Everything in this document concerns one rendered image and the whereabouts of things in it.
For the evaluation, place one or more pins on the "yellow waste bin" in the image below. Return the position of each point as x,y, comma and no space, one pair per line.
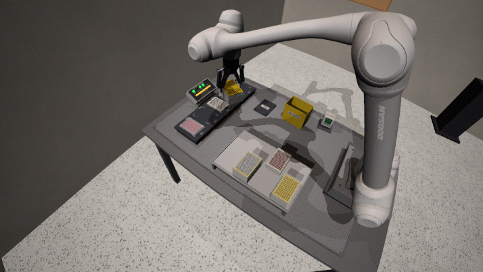
297,112

